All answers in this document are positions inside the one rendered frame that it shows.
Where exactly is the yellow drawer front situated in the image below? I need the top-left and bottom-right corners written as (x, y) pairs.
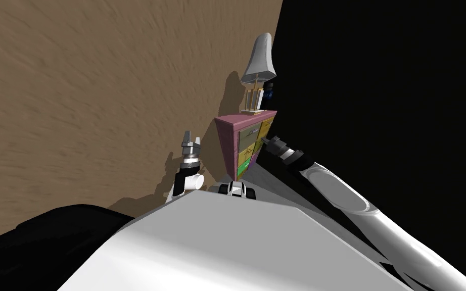
top-left (237, 143), bottom-right (257, 165)
top-left (257, 117), bottom-right (275, 140)

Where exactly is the pink chest of drawers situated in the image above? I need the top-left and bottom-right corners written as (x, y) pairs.
top-left (214, 109), bottom-right (278, 182)

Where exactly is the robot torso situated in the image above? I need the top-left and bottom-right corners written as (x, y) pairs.
top-left (57, 180), bottom-right (416, 291)

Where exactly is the grey-green drawer front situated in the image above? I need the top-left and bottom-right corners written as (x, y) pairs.
top-left (238, 123), bottom-right (263, 153)

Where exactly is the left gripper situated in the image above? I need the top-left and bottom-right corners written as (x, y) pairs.
top-left (181, 130), bottom-right (202, 158)

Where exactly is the grey table lamp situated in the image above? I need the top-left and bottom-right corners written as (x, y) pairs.
top-left (239, 32), bottom-right (278, 116)

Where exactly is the green drawer front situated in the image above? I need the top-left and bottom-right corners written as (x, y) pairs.
top-left (237, 157), bottom-right (253, 179)

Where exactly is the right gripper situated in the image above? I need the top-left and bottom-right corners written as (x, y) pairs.
top-left (260, 136), bottom-right (289, 158)

